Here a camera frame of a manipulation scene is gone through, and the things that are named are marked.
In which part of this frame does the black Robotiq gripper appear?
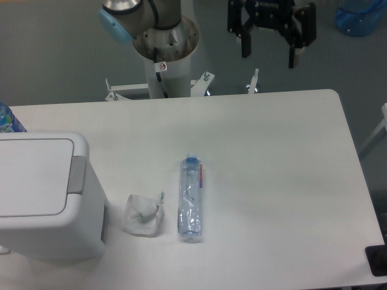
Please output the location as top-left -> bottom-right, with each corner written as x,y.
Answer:
227,1 -> 317,69

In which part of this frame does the crumpled white paper wrapper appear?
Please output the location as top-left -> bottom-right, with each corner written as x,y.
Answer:
121,191 -> 165,237

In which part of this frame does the white frame at right edge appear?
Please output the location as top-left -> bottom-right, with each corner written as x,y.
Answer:
358,103 -> 386,161

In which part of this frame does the white trash can body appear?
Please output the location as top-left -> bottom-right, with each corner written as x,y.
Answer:
1,132 -> 109,260

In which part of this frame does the large blue water jug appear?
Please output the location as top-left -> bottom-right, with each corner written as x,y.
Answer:
334,1 -> 386,37

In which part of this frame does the blue labelled bottle at left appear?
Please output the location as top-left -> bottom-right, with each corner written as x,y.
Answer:
1,102 -> 27,133

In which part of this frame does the clear plastic water bottle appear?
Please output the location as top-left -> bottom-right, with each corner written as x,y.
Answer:
177,153 -> 203,243

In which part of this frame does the white trash can lid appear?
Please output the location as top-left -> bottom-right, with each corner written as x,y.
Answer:
1,137 -> 89,218

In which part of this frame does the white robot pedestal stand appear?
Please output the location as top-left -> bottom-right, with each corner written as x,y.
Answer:
104,48 -> 260,102

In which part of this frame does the black cable on pedestal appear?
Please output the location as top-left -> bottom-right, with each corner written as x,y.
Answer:
152,48 -> 169,99

